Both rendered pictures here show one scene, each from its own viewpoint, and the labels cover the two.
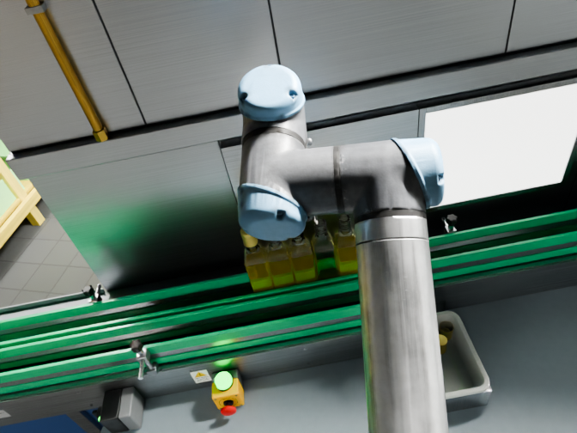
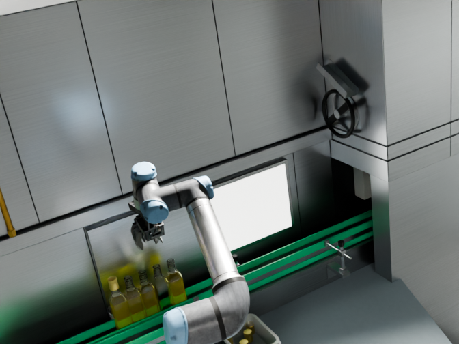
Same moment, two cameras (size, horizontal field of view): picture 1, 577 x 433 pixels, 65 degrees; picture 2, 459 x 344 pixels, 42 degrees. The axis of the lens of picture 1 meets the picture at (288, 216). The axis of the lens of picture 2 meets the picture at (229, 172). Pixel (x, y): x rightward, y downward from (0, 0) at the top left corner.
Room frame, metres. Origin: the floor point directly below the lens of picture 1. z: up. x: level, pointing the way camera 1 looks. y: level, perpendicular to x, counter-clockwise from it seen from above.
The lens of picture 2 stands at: (-1.12, 0.50, 2.33)
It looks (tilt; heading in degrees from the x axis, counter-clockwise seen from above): 23 degrees down; 334
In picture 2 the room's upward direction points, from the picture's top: 9 degrees counter-clockwise
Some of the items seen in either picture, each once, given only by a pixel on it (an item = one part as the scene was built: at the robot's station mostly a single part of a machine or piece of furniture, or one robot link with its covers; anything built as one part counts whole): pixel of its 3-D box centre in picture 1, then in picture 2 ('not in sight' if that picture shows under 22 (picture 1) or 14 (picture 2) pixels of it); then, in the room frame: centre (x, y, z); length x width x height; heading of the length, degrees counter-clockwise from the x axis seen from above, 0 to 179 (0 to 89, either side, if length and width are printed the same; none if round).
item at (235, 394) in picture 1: (227, 390); not in sight; (0.59, 0.25, 0.79); 0.07 x 0.07 x 0.07; 89
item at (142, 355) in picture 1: (143, 367); not in sight; (0.61, 0.42, 0.94); 0.07 x 0.04 x 0.13; 179
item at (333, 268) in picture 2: not in sight; (339, 261); (0.63, -0.82, 0.90); 0.17 x 0.05 x 0.23; 179
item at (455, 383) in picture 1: (437, 361); (248, 343); (0.55, -0.30, 0.80); 0.22 x 0.17 x 0.09; 179
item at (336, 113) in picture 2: not in sight; (341, 112); (0.78, -1.00, 1.49); 0.21 x 0.05 x 0.21; 179
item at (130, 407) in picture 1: (123, 410); not in sight; (0.59, 0.53, 0.79); 0.08 x 0.08 x 0.08; 89
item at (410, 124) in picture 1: (407, 165); (199, 228); (0.91, -0.33, 1.15); 0.90 x 0.03 x 0.34; 89
